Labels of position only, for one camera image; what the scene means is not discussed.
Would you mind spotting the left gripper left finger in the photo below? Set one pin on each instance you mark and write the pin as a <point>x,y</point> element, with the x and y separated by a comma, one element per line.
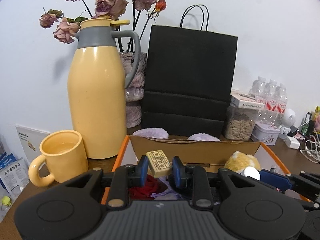
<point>123,178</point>

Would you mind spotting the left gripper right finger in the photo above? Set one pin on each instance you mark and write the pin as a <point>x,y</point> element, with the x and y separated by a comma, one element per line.
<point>193,181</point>

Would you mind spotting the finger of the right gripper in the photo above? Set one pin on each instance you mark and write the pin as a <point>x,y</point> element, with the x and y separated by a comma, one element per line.
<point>279,181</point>

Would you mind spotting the purple knitted cloth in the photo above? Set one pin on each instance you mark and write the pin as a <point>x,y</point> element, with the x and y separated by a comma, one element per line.
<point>167,194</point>

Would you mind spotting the yellow white plush toy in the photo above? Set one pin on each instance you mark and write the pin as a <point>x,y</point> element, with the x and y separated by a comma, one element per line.
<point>244,164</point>

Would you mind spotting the beige engraved block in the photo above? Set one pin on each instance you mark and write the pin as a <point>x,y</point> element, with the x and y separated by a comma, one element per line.
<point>159,164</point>

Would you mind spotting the red fabric rose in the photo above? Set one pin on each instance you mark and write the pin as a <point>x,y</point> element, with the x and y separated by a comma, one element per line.
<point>152,187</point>

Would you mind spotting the orange cardboard pumpkin box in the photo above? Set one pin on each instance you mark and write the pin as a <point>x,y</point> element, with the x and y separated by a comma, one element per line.
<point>214,154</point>

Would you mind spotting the white charger adapter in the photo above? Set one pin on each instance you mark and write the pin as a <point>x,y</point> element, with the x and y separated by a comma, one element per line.
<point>292,142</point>

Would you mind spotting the silver tin box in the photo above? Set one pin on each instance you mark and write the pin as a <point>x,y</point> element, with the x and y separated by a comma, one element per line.
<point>266,133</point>

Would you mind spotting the white robot figurine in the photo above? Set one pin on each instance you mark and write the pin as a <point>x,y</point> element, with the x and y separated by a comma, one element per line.
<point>288,119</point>

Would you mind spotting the yellow ceramic mug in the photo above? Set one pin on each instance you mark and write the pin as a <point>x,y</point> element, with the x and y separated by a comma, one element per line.
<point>62,158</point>

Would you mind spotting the clear jar of seeds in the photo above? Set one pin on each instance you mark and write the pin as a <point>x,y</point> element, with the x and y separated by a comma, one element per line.
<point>240,123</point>

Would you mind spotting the yellow thermos jug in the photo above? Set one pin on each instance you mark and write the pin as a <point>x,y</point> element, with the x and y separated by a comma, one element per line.
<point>96,86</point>

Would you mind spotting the middle water bottle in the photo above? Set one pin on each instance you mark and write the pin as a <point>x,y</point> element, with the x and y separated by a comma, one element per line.
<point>268,114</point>

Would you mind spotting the water bottle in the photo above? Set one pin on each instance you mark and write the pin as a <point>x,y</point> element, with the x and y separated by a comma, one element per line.
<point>280,96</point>
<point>257,89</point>
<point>268,114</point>

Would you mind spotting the right water bottle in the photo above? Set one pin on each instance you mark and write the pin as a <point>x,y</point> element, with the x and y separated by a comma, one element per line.
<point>280,96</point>

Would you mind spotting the pink glass vase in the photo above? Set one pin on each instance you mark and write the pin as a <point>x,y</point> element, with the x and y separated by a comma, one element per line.
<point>134,94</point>

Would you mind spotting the white red flat box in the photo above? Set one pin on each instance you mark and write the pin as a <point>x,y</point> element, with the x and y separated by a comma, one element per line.
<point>242,100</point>

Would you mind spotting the left water bottle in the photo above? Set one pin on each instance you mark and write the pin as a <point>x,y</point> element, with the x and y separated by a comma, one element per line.
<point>257,89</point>

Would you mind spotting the black paper shopping bag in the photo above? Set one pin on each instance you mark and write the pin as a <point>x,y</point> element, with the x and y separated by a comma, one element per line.
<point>188,80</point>

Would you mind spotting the blue white pamphlets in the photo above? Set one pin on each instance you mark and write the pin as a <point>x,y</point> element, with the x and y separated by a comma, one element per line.
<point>14,175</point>

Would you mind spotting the dried rose bouquet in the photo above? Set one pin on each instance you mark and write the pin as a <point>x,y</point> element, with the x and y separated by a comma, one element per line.
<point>110,9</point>

